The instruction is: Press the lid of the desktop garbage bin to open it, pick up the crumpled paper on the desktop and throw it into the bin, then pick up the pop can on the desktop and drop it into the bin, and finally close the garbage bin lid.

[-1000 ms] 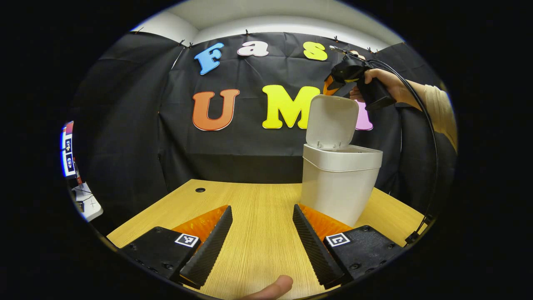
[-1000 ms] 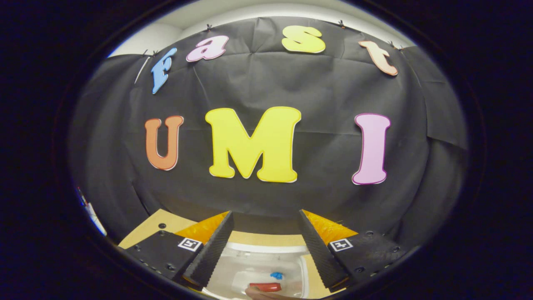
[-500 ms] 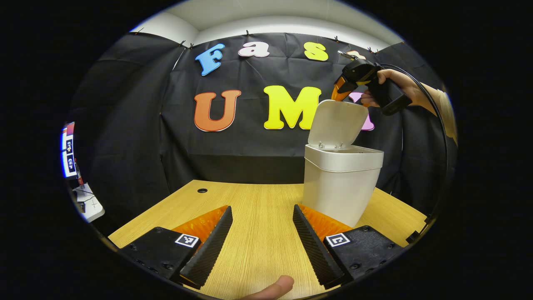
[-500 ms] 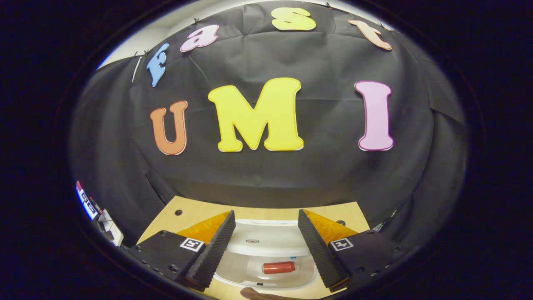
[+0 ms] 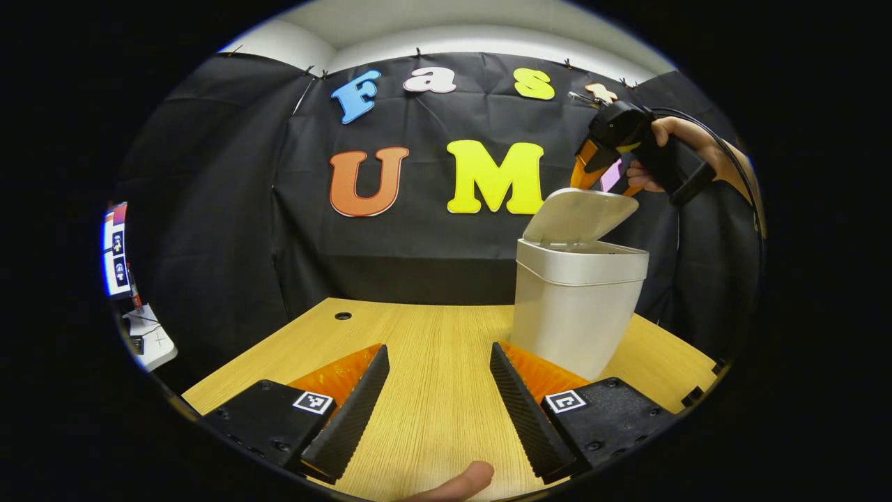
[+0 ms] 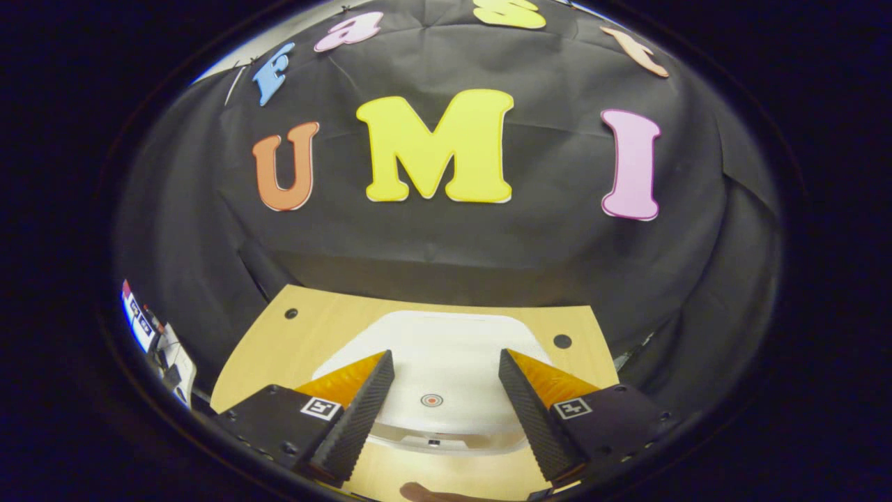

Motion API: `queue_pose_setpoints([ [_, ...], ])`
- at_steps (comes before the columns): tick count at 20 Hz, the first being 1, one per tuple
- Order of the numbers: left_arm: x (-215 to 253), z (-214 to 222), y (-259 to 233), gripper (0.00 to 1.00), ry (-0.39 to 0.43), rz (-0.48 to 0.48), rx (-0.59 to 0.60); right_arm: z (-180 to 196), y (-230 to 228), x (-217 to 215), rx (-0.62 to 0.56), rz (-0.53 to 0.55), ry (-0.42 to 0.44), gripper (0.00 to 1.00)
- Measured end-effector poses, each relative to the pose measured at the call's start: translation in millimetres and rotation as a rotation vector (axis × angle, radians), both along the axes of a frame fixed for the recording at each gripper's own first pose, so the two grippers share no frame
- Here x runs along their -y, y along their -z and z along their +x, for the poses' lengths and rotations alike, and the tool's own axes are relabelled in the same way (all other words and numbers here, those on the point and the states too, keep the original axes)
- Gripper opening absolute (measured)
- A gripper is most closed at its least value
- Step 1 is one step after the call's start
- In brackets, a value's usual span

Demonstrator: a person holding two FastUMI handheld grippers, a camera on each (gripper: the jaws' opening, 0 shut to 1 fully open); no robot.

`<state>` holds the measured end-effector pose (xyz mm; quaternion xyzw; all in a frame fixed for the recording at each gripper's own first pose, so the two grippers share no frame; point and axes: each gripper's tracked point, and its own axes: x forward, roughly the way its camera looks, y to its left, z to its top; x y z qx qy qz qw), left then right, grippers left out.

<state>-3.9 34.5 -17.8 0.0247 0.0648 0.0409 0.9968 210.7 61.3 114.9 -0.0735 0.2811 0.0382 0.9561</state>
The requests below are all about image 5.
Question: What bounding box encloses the black backdrop cloth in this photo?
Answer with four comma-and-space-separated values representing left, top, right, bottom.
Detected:
115, 50, 764, 377

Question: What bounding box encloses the white side table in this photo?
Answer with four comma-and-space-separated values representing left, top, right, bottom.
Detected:
122, 303, 178, 372

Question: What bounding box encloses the wooden desktop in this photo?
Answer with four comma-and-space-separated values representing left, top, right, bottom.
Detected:
181, 298, 718, 502

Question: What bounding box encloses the white desktop garbage bin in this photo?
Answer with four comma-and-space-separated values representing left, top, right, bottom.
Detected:
511, 188, 650, 382

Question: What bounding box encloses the computer monitor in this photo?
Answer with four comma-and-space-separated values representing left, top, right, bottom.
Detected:
102, 202, 133, 301

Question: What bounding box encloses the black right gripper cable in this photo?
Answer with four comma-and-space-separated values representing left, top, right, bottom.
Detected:
652, 107, 762, 231

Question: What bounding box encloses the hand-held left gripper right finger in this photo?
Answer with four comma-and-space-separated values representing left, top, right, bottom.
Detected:
489, 342, 680, 485

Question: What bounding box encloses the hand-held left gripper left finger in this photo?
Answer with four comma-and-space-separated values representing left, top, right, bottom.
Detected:
202, 344, 391, 487

